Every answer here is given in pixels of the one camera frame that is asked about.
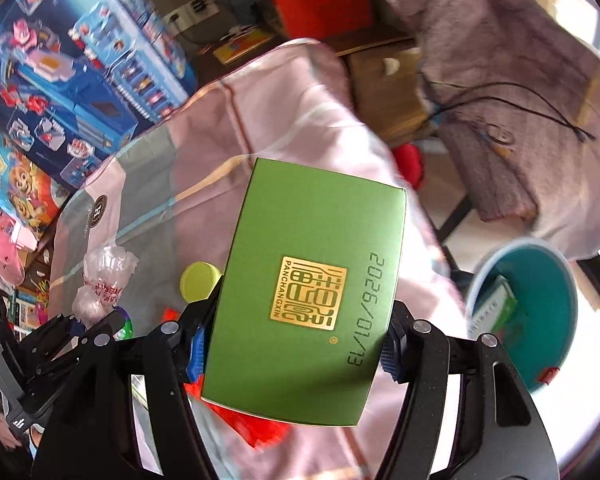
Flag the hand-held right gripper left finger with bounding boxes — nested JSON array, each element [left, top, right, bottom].
[[30, 280, 226, 480]]

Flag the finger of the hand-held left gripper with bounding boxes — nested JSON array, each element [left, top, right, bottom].
[[27, 312, 126, 386], [17, 312, 83, 356]]

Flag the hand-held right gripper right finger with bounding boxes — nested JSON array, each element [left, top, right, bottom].
[[380, 302, 561, 480]]

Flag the yellow-green lid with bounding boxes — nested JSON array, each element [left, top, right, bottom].
[[180, 261, 222, 303]]

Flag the small purple item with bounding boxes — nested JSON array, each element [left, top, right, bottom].
[[111, 307, 133, 338]]

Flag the clear plastic bag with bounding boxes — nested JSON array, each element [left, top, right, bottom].
[[75, 242, 140, 326]]

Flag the red green snack bag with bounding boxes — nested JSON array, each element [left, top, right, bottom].
[[162, 307, 293, 448]]

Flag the green box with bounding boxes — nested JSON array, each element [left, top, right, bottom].
[[200, 156, 407, 428]]

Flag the white green carton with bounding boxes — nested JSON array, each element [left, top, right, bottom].
[[467, 275, 518, 346]]

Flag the teal bucket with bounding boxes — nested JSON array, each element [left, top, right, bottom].
[[464, 237, 579, 396]]

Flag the pink butterfly wings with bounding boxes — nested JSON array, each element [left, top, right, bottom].
[[0, 192, 31, 286]]

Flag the small pink gift box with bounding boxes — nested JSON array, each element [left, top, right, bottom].
[[15, 222, 41, 252]]

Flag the cartoon puppy toy box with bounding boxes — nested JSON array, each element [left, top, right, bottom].
[[0, 125, 73, 226]]

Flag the small red item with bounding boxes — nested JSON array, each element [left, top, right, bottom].
[[397, 142, 423, 188]]

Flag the plaid tablecloth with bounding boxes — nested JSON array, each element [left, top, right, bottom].
[[47, 37, 461, 480]]

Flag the brown cardboard box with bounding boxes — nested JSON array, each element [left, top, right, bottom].
[[340, 42, 436, 141]]

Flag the blue toy box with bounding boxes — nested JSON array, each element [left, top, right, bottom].
[[0, 0, 198, 191]]

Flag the yellow orange card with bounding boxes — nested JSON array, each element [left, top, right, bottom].
[[212, 27, 278, 66]]

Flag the mauve draped cloth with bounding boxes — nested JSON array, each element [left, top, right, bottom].
[[357, 0, 600, 261]]

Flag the black cable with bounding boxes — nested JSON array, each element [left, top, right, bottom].
[[420, 80, 598, 143]]

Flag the white wall socket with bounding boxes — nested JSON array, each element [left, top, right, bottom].
[[167, 0, 216, 28]]

